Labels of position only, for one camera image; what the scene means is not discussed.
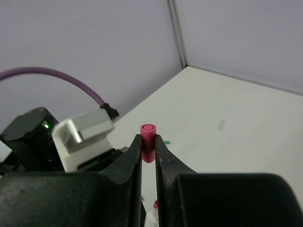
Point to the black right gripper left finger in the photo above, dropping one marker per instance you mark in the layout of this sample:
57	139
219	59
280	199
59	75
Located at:
109	198

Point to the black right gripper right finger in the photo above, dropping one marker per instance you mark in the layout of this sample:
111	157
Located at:
190	199

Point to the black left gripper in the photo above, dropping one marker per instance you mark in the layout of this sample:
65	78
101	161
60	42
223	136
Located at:
102	161

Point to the pink marker cap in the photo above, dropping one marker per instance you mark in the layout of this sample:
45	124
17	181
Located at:
148	136

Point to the white acrylic marker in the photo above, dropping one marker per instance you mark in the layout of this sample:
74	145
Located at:
151	219

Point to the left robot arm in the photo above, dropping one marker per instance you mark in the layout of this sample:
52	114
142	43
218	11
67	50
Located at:
40	143

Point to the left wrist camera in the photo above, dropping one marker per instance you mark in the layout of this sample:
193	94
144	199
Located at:
81	138

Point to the left aluminium frame post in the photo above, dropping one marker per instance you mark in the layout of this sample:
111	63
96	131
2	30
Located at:
177	32

